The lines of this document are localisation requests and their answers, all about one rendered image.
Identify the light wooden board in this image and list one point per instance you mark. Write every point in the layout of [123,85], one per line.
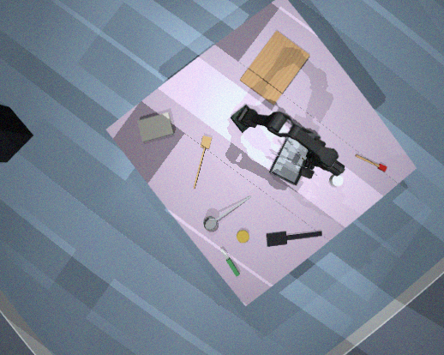
[274,67]

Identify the yellow round disc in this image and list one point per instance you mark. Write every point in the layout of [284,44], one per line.
[243,236]

